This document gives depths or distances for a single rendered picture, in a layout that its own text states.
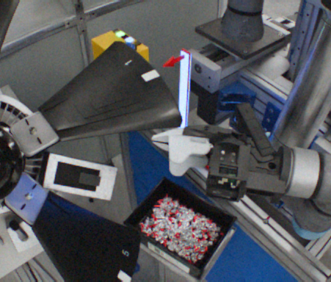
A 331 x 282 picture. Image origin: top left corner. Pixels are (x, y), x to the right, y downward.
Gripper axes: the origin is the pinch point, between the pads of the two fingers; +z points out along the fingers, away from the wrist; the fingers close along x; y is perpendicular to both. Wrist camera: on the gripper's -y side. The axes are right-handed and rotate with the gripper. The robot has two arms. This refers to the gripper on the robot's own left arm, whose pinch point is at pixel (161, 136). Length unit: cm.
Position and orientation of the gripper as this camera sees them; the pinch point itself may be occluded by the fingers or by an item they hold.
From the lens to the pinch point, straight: 51.5
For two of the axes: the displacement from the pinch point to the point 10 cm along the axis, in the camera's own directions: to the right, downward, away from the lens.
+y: -2.3, 8.0, -5.6
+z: -9.7, -1.7, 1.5
